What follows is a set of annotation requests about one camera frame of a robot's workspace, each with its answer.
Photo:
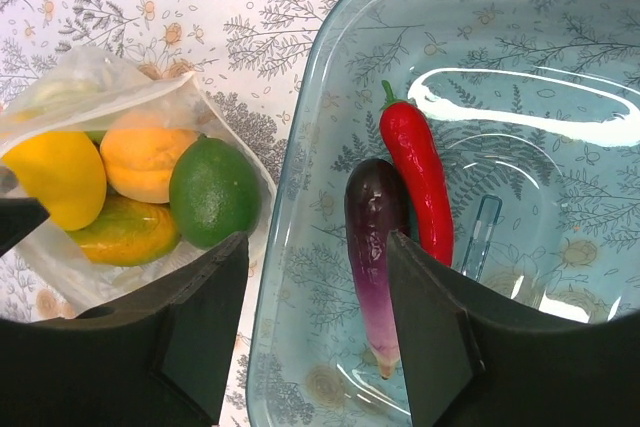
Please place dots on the orange green mango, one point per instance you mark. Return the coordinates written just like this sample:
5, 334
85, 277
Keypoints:
128, 233

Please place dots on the clear zip top bag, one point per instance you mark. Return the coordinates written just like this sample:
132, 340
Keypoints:
49, 250

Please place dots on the clear blue plastic tray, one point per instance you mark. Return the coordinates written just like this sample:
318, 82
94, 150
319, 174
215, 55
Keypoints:
534, 107

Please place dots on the purple eggplant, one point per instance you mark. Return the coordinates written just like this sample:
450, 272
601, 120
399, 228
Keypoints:
376, 202

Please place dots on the red chili pepper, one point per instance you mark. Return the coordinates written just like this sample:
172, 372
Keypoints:
408, 138

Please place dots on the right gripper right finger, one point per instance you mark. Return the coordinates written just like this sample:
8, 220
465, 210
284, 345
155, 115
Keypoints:
472, 357

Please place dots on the yellow lemon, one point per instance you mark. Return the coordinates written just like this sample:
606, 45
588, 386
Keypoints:
64, 171

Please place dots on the dark green lime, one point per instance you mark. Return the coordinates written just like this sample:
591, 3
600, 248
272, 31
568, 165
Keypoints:
214, 192

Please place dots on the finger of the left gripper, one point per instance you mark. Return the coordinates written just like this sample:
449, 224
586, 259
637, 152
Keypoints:
18, 218

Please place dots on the green cabbage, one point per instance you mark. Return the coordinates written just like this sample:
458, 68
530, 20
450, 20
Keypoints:
55, 95

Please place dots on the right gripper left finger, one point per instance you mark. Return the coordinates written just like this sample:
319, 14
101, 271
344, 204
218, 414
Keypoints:
159, 356

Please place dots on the orange peach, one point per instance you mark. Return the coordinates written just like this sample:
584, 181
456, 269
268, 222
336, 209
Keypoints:
139, 154

